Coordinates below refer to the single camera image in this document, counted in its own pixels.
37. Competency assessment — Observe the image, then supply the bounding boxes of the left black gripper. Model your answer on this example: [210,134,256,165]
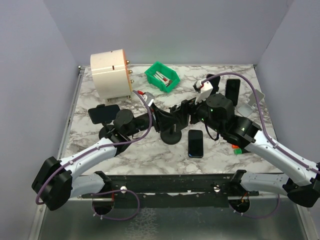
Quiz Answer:
[126,102,179,137]

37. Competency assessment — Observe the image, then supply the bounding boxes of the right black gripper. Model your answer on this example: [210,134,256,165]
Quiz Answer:
[173,91,223,134]

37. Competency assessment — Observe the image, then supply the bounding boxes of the black tripod phone stand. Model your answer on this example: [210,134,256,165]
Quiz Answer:
[160,127,182,145]

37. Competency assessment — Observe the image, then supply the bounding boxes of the black phone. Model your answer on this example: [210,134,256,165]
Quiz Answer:
[188,129,204,158]

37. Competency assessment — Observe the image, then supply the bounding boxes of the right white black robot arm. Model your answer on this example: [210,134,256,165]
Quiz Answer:
[170,93,320,208]

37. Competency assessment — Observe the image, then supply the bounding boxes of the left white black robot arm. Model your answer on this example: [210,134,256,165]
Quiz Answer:
[31,104,179,211]

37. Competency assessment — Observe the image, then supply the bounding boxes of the purple phone on round stand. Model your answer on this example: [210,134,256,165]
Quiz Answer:
[209,76,221,95]

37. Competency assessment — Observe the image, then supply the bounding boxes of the dark phone on brown stand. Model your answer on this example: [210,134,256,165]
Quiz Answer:
[225,78,241,106]

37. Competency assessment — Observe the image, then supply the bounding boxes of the left black phone stand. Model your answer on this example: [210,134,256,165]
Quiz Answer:
[98,121,115,140]

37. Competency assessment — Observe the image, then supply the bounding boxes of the phone on left stand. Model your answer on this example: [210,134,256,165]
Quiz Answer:
[88,104,120,125]

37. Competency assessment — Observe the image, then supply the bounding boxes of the white markers in bin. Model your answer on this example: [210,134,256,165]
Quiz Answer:
[153,71,173,87]

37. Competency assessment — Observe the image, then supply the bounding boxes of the green plastic bin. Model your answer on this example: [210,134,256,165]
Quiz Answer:
[144,61,180,93]

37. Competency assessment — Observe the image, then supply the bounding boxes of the green cap marker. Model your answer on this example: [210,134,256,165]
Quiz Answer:
[233,148,244,155]

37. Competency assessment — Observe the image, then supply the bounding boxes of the cream cylindrical drum device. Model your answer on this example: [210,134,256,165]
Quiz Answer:
[90,49,133,100]

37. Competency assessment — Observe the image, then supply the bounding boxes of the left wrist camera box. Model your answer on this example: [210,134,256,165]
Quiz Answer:
[142,92,155,107]

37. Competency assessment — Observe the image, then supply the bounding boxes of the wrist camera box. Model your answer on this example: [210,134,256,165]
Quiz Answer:
[193,80,213,105]
[142,92,155,107]

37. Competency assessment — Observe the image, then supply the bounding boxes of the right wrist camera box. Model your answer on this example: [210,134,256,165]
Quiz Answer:
[193,80,213,105]

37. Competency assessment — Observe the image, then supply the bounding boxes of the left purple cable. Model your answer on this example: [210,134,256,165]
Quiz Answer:
[34,89,155,206]

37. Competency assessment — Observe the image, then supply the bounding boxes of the purple cable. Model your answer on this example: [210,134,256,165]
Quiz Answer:
[34,89,155,206]
[199,71,320,220]

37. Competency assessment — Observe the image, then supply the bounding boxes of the black front mounting rail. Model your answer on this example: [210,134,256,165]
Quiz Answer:
[82,173,259,209]

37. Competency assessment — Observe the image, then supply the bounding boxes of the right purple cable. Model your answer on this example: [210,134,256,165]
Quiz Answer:
[199,71,320,220]

